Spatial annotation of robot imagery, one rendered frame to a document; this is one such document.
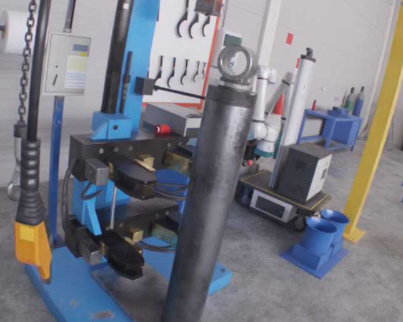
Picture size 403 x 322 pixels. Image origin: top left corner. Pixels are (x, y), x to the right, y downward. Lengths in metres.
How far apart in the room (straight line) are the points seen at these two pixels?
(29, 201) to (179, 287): 1.11
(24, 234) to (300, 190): 3.03
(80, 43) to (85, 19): 1.34
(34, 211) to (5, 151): 2.74
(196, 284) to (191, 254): 0.18
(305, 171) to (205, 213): 2.11
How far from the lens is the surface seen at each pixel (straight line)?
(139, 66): 2.00
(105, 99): 1.86
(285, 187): 3.61
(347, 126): 8.33
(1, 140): 3.49
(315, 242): 3.06
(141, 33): 1.98
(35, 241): 0.84
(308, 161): 3.46
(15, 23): 2.08
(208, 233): 1.55
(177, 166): 1.96
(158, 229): 2.16
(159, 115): 2.22
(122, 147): 1.80
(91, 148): 1.70
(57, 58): 2.20
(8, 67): 3.34
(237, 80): 1.40
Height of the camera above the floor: 1.60
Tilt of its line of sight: 15 degrees down
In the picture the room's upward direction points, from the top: 11 degrees clockwise
